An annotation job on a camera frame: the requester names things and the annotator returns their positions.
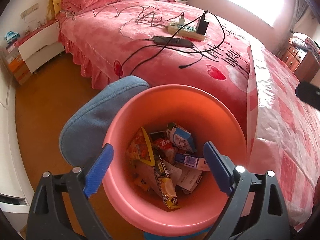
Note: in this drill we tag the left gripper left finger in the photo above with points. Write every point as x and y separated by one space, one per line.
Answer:
48 217

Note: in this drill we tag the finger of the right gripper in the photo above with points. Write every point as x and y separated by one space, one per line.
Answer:
308 93

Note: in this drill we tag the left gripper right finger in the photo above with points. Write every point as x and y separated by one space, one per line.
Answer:
255 208

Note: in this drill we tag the white paper receipt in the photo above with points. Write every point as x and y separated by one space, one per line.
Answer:
184 177

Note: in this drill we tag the yellow green snack bag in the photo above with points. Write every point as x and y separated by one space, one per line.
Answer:
140 148

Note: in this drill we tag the yellow coffeemix sachet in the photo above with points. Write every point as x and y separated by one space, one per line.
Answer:
164 183

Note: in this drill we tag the white blue wrapper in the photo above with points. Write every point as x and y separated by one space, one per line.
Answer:
180 137

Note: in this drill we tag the red orange snack wrapper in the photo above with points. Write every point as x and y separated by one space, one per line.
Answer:
167 148

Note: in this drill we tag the pink trash bin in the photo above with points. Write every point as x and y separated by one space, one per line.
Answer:
131 187

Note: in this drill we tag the brown wooden cabinet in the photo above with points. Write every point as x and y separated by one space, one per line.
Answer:
303 64

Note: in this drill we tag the red checkered tablecloth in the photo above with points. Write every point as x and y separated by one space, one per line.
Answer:
282 132

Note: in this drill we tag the white wardrobe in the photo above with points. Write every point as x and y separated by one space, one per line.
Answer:
16 190

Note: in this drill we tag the folded blankets on cabinet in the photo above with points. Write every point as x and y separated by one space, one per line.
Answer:
303 41

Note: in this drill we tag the blue cushioned stool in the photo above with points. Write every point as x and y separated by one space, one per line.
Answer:
82 137

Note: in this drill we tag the grey curtain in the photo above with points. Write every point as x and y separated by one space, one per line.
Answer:
300 9

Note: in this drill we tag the black charger adapter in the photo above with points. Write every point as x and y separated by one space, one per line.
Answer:
202 26

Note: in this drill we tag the white power strip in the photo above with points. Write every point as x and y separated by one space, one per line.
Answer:
186 32

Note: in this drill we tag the black smartphone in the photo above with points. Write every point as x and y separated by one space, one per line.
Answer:
172 41

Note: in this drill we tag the white charger plug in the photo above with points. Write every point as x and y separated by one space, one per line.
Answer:
181 21

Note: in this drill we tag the orange storage boxes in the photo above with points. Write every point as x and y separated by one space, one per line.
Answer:
18 67

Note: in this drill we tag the pink bed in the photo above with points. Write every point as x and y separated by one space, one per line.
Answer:
115 41

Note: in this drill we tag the white nightstand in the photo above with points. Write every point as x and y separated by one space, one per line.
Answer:
40 47

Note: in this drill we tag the wall socket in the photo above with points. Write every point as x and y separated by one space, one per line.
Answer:
30 10

